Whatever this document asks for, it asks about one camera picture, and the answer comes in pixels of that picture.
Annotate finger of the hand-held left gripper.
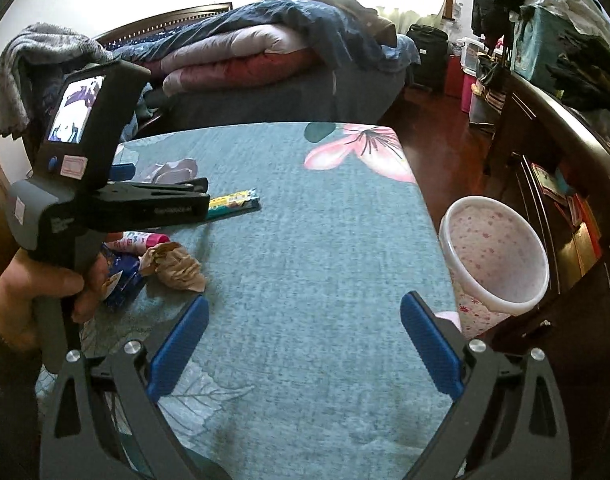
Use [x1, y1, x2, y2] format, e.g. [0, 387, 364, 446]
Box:
[97, 177, 210, 197]
[92, 192, 212, 235]

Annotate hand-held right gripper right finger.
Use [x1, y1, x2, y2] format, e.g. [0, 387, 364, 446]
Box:
[400, 291, 572, 480]

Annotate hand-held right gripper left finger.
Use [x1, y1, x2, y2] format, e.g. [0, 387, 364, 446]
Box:
[39, 294, 233, 480]

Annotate pink white snack packet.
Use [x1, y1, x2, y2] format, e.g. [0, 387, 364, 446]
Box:
[107, 231, 168, 256]

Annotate brown wrapper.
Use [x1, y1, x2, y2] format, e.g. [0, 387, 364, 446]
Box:
[139, 241, 207, 293]

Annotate dark blue snack packet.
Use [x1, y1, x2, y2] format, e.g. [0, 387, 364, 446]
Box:
[101, 252, 146, 312]

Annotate green edged packet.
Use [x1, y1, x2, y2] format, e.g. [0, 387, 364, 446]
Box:
[207, 188, 262, 221]

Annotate pink dotted waste basket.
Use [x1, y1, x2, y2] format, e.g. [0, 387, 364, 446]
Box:
[438, 195, 551, 338]

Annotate person's left forearm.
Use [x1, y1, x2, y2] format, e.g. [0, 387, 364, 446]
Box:
[0, 317, 43, 480]

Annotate person's left hand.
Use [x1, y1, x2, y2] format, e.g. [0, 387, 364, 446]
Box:
[0, 230, 123, 353]

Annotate light blue fleece robe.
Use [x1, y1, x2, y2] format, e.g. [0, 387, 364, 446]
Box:
[120, 80, 156, 128]

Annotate grey knitted blanket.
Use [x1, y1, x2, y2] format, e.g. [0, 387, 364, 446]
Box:
[0, 22, 116, 138]

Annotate star print blue pillow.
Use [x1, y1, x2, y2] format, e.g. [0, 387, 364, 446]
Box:
[107, 27, 186, 58]

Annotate teal floral tablecloth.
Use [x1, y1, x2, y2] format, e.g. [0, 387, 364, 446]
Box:
[35, 122, 466, 480]

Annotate pink folded quilt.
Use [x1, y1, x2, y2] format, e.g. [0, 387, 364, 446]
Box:
[145, 25, 321, 98]

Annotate bed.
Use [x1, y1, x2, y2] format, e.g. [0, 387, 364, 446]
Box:
[92, 2, 408, 133]

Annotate dark wooden headboard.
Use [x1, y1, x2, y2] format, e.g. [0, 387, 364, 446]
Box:
[92, 2, 233, 48]

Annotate dark wooden dresser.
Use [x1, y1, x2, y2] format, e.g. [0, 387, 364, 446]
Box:
[485, 72, 610, 480]

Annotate small gold box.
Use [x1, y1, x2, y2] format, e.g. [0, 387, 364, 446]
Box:
[531, 162, 561, 196]

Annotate blue patterned duvet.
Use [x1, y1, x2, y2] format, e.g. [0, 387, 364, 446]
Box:
[112, 0, 421, 73]

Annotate brown blanket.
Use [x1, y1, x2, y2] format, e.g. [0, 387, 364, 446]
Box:
[280, 0, 398, 46]

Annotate red plastic container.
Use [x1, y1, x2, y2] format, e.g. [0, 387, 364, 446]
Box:
[444, 52, 478, 113]

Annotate dark handbag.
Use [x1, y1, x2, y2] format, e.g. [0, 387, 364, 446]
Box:
[472, 52, 511, 111]

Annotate black suitcase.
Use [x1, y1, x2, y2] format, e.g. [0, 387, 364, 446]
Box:
[406, 23, 450, 93]

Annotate clear plastic box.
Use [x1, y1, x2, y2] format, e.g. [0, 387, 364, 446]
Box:
[455, 36, 486, 73]

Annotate black folded clothes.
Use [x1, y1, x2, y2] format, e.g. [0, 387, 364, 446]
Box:
[550, 27, 610, 111]

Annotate teal storage box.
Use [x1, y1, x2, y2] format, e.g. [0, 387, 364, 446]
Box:
[510, 5, 573, 83]

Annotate white clothes pile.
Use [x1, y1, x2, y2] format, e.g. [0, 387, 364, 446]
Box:
[522, 0, 610, 43]

